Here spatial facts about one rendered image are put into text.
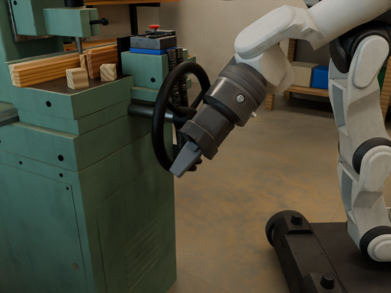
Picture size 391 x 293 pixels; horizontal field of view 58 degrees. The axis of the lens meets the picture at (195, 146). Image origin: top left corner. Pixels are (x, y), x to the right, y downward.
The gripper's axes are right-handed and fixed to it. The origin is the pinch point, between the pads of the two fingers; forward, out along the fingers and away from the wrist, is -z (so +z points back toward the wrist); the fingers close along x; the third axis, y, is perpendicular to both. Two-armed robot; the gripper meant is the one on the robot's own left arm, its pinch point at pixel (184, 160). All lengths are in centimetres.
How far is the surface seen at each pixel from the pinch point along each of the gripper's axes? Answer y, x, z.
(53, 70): 48, 21, -1
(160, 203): 13, 63, -14
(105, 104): 30.8, 21.9, 0.2
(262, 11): 108, 298, 198
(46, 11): 61, 21, 11
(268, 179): -9, 173, 31
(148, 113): 23.2, 28.9, 5.6
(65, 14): 55, 19, 13
